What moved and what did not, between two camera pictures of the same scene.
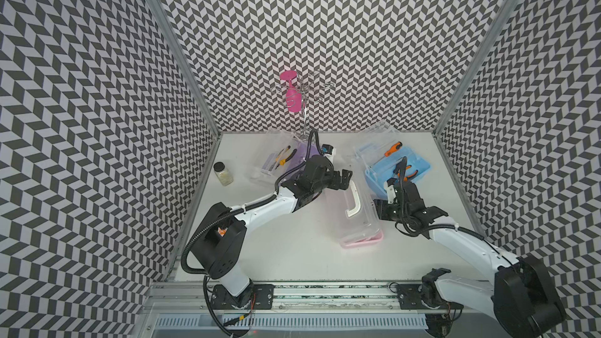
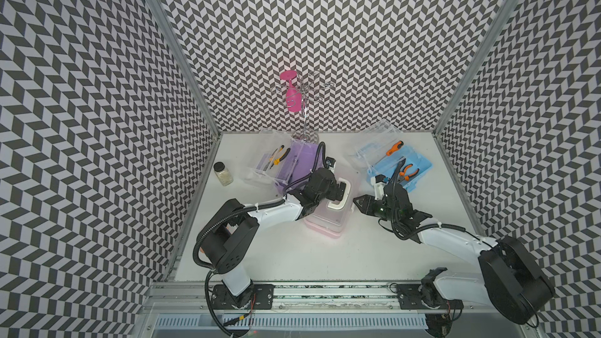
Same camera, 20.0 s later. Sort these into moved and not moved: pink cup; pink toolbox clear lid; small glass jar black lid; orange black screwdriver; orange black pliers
Moved: pink toolbox clear lid
Not moved: orange black pliers; small glass jar black lid; orange black screwdriver; pink cup
